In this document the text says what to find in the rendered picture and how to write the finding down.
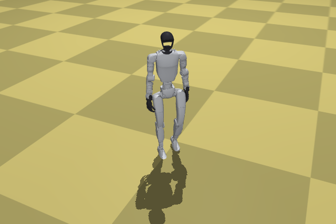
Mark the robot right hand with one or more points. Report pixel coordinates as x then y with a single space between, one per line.
149 104

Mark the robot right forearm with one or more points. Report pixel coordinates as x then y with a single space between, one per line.
149 88

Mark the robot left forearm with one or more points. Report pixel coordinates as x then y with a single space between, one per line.
185 81

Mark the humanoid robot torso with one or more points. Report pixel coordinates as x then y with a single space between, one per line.
166 68

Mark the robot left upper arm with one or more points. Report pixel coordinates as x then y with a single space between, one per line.
183 63

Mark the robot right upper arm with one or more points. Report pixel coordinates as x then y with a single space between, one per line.
151 58

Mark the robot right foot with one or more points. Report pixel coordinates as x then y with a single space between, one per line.
162 153

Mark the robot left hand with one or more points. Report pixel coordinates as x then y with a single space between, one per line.
186 92

